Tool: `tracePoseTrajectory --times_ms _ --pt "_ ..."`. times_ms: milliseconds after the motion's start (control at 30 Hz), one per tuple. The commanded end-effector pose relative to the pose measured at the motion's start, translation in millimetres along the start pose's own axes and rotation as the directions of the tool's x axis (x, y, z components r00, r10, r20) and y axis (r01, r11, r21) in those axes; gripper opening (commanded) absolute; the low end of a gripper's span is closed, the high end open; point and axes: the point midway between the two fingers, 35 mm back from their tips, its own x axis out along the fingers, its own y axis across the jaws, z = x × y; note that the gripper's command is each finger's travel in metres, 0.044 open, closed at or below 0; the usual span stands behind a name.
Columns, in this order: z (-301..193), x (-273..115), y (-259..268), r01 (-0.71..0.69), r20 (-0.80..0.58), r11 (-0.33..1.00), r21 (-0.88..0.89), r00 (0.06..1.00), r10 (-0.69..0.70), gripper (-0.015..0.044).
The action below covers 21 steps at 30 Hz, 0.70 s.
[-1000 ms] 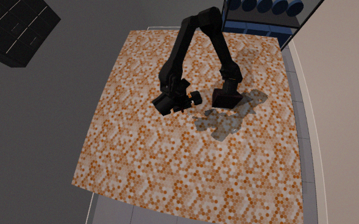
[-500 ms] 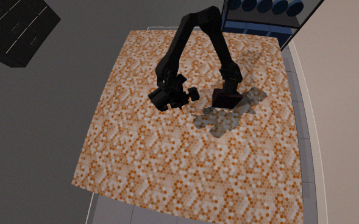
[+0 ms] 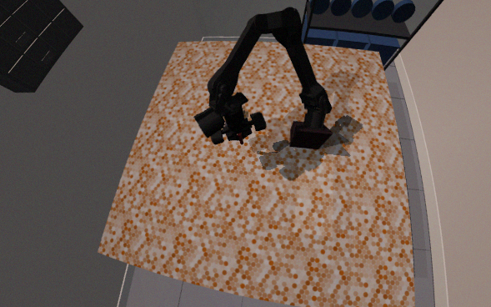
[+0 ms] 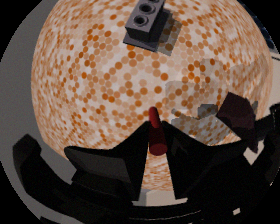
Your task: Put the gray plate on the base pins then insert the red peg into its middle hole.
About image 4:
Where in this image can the dark red peg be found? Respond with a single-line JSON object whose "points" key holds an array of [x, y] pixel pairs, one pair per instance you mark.
{"points": [[157, 144]]}

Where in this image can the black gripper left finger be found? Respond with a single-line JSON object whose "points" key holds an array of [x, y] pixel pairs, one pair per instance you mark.
{"points": [[125, 162]]}

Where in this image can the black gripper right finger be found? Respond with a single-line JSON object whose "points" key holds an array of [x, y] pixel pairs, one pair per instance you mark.
{"points": [[189, 160]]}

